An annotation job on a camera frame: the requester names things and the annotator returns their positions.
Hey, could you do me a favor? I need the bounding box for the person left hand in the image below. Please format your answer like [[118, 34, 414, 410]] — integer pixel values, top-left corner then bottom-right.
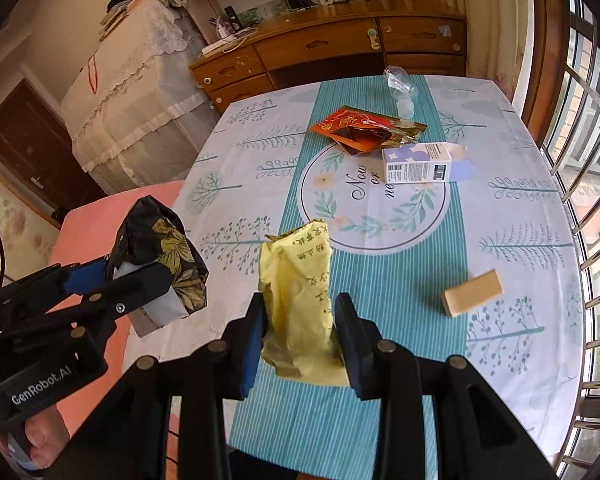
[[24, 405, 70, 468]]

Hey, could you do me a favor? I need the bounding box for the dark wooden door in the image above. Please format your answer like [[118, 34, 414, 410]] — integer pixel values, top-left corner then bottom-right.
[[0, 80, 106, 212]]

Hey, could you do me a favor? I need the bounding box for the leaf-print teal tablecloth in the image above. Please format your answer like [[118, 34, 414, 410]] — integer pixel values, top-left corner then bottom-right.
[[124, 76, 583, 457]]

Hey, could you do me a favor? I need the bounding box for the yellow paper bag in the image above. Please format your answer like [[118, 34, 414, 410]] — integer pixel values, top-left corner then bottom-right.
[[258, 220, 349, 387]]

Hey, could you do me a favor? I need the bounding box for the floral curtain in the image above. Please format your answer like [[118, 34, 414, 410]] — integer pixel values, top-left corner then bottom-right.
[[464, 0, 534, 112]]

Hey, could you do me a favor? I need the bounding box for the white lilac small box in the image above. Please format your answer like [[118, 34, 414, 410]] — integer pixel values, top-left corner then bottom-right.
[[381, 142, 478, 184]]

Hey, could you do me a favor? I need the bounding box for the small beige box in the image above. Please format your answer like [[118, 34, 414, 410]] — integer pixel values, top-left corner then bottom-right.
[[442, 270, 504, 318]]

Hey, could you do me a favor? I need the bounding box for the wooden desk with drawers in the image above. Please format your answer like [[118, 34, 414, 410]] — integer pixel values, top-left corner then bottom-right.
[[189, 0, 467, 112]]

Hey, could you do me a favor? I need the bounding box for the black floral wrapper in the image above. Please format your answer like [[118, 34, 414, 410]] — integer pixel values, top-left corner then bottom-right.
[[105, 195, 209, 337]]

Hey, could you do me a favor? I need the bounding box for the lace-covered cabinet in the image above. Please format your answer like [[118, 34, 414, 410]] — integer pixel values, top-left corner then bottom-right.
[[60, 0, 219, 194]]

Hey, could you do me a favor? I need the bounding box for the clear crushed plastic bottle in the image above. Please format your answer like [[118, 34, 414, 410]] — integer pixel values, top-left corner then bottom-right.
[[384, 65, 418, 119]]

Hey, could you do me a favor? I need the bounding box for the red orange snack wrapper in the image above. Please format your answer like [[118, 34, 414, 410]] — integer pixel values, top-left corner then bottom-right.
[[310, 106, 427, 155]]

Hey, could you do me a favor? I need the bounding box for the metal window grille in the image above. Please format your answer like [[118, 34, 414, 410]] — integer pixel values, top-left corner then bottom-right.
[[543, 0, 600, 479]]

